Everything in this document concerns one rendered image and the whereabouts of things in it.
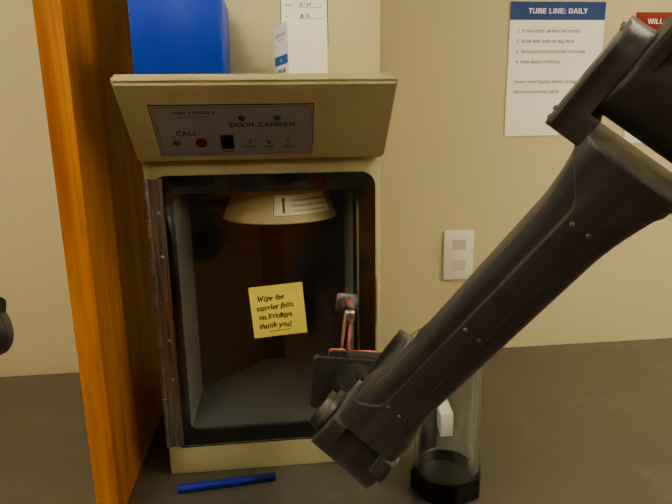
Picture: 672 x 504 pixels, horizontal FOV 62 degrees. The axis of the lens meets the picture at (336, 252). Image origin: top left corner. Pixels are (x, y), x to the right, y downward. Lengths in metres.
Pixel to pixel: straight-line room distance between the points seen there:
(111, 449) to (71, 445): 0.25
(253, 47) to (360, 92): 0.17
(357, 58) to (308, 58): 0.11
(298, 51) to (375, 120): 0.12
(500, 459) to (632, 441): 0.23
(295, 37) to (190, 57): 0.12
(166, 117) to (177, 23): 0.11
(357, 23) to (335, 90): 0.15
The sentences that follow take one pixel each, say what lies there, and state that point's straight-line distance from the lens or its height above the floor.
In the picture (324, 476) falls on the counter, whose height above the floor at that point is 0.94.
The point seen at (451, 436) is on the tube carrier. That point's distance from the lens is 0.80.
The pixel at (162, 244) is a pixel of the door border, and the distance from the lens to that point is 0.79.
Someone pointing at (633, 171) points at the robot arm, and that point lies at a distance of 0.35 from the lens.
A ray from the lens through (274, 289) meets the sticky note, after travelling 0.79.
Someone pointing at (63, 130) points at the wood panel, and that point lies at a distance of 0.72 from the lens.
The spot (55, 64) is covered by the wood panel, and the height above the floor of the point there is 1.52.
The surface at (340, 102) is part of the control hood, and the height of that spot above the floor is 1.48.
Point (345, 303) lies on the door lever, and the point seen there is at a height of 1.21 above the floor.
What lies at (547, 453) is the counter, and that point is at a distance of 1.00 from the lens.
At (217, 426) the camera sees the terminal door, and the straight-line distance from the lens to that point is 0.88.
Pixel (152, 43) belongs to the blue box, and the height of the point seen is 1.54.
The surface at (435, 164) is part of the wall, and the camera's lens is 1.25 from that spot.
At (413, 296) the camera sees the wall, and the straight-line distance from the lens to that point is 1.30.
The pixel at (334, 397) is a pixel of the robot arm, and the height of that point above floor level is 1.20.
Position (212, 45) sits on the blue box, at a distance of 0.67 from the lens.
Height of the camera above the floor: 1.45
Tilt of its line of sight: 13 degrees down
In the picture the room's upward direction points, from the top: 1 degrees counter-clockwise
